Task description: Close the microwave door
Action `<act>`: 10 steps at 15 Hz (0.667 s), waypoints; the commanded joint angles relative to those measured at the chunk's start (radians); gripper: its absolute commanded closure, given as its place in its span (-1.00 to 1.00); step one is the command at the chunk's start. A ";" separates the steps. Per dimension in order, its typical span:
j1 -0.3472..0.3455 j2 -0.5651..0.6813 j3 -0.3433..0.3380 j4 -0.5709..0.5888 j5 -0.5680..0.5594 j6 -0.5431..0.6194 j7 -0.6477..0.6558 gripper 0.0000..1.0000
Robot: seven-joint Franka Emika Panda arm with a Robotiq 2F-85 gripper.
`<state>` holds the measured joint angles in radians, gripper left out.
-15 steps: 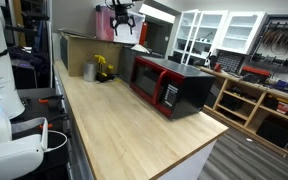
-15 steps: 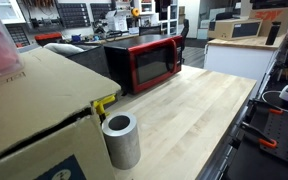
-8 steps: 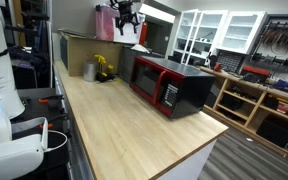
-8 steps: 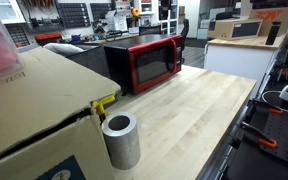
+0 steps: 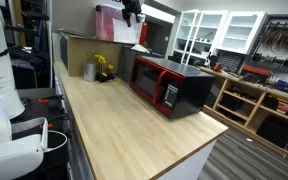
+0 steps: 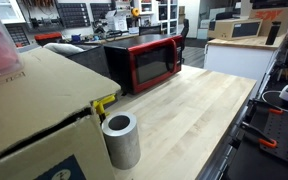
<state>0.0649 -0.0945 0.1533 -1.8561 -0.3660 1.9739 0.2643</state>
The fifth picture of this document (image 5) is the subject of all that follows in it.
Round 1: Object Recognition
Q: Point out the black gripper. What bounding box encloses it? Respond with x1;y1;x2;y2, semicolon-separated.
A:
121;0;143;28

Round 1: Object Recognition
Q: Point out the white glass door cabinet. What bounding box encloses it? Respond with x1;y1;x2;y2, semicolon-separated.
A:
172;8;230;67
215;10;269;56

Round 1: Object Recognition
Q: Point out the black red microwave body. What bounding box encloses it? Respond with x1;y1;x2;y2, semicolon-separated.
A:
129;55;217;121

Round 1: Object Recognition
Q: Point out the white paper sheet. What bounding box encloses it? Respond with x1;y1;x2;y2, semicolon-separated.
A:
112;17;142;45

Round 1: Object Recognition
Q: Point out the red cylinder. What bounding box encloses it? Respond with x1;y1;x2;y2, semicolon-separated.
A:
138;21;149;47

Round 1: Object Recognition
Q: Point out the pink clear plastic storage bin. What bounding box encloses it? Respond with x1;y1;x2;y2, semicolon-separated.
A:
94;2;146;45

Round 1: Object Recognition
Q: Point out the white cloth bundle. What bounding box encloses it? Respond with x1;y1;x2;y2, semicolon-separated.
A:
130;43;151;55

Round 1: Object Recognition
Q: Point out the dark grey bin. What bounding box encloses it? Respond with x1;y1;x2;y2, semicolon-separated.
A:
118;44;166;85

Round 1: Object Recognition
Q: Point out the yellow black clamp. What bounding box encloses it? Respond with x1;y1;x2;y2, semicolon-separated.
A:
94;53;117;84

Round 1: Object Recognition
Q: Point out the large cardboard box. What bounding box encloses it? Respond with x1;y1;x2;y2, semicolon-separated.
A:
58;28;145;78

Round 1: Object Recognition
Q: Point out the metal cylinder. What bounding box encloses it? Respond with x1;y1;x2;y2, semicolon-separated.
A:
82;60;98;83

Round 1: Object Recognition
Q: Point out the small parts drawer organizer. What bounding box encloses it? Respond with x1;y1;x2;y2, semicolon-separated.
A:
215;51;247;75

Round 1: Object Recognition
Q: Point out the black storage rack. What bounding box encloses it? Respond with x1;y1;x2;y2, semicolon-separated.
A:
3;0;53;90

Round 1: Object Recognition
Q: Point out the red toolbox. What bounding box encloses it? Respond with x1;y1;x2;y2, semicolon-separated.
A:
239;65;273;85

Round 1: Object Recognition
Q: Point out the wooden shelf workbench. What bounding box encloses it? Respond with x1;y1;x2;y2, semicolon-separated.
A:
198;65;288;158

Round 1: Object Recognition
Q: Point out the blue tool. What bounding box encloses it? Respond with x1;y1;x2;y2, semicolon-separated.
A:
273;79;288;90

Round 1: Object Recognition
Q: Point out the red white box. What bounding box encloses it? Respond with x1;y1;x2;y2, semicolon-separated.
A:
276;101;288;115

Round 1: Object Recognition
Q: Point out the black case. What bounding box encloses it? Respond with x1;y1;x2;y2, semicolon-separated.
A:
255;114;288;150

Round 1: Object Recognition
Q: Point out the orange handled black clamp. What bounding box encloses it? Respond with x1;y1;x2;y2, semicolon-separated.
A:
38;94;65;105
38;114;69;131

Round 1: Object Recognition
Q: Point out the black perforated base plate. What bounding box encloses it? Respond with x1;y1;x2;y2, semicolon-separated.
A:
13;86;69;143

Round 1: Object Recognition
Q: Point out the white cable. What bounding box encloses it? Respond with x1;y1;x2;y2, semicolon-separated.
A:
43;129;69;154

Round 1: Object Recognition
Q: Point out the black wall tool rack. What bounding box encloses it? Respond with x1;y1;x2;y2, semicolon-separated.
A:
249;14;288;76

